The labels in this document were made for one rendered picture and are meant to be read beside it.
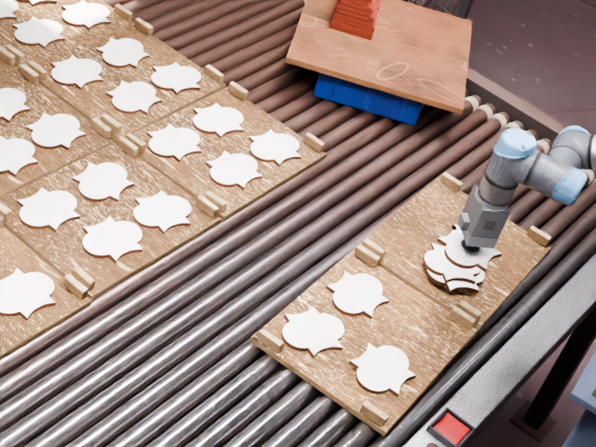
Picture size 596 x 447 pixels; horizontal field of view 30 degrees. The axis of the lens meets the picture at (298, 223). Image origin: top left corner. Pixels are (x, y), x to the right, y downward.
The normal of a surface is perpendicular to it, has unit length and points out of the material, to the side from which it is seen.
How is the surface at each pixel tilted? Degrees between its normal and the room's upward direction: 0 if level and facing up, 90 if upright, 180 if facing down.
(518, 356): 0
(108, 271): 0
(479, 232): 90
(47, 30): 0
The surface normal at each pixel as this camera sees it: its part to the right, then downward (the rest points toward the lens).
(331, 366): 0.22, -0.73
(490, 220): 0.10, 0.67
